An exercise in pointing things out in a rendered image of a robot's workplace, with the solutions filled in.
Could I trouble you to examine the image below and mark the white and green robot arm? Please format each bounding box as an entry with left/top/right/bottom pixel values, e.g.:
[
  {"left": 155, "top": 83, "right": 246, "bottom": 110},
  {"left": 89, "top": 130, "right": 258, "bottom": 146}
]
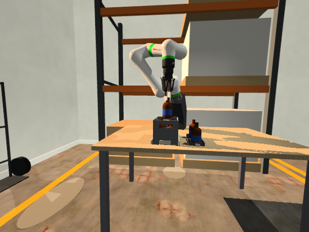
[{"left": 129, "top": 39, "right": 187, "bottom": 102}]

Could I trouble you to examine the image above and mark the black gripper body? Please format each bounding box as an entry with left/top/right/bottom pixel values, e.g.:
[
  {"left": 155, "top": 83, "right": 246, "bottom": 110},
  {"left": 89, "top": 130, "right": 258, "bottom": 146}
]
[{"left": 163, "top": 67, "right": 173, "bottom": 81}]

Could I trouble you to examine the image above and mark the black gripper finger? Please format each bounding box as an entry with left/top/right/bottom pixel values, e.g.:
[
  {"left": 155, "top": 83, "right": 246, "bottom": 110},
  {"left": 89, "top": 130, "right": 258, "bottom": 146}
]
[
  {"left": 168, "top": 76, "right": 175, "bottom": 100},
  {"left": 161, "top": 76, "right": 169, "bottom": 101}
]

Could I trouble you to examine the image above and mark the brown glass bottle with blue label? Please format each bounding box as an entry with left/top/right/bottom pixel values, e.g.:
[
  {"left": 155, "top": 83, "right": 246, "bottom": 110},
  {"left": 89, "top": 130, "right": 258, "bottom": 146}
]
[{"left": 162, "top": 97, "right": 172, "bottom": 118}]

